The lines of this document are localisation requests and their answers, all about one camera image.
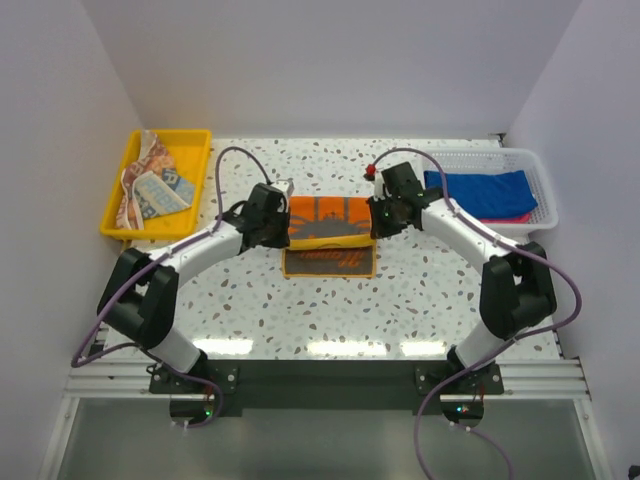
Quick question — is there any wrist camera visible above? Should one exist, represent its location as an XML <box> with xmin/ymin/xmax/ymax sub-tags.
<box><xmin>271</xmin><ymin>179</ymin><xmax>294</xmax><ymax>199</ymax></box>
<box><xmin>364</xmin><ymin>164</ymin><xmax>386</xmax><ymax>201</ymax></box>

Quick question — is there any pink microfiber towel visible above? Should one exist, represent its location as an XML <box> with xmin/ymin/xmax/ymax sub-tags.
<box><xmin>481</xmin><ymin>212</ymin><xmax>531</xmax><ymax>224</ymax></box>

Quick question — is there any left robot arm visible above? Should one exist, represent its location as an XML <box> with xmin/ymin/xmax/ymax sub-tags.
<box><xmin>99</xmin><ymin>180</ymin><xmax>294</xmax><ymax>393</ymax></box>

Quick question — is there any white perforated plastic basket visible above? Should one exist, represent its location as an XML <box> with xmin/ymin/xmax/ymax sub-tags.
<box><xmin>430</xmin><ymin>148</ymin><xmax>558</xmax><ymax>237</ymax></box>

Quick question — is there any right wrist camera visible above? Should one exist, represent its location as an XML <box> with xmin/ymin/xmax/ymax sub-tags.
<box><xmin>364</xmin><ymin>164</ymin><xmax>386</xmax><ymax>201</ymax></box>

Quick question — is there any blue towel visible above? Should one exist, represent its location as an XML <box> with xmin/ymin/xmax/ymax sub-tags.
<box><xmin>445</xmin><ymin>170</ymin><xmax>538</xmax><ymax>220</ymax></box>

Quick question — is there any orange grey cat towel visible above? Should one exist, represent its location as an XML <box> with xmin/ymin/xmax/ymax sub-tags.
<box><xmin>282</xmin><ymin>196</ymin><xmax>377</xmax><ymax>278</ymax></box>

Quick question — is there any white orange patterned towel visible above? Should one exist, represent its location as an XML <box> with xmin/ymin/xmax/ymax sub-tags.
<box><xmin>115</xmin><ymin>130</ymin><xmax>195</xmax><ymax>230</ymax></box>

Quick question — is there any aluminium extrusion rail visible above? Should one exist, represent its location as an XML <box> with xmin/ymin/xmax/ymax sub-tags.
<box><xmin>61</xmin><ymin>319</ymin><xmax>594</xmax><ymax>401</ymax></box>

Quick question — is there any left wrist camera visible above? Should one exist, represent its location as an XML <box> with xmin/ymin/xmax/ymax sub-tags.
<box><xmin>271</xmin><ymin>179</ymin><xmax>294</xmax><ymax>199</ymax></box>

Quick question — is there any yellow plastic bin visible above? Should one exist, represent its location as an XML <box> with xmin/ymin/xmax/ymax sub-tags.
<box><xmin>100</xmin><ymin>129</ymin><xmax>211</xmax><ymax>240</ymax></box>

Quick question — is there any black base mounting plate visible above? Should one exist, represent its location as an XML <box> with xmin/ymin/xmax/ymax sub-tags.
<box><xmin>148</xmin><ymin>358</ymin><xmax>504</xmax><ymax>419</ymax></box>

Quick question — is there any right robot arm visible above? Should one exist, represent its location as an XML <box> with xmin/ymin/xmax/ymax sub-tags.
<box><xmin>364</xmin><ymin>162</ymin><xmax>557</xmax><ymax>393</ymax></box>

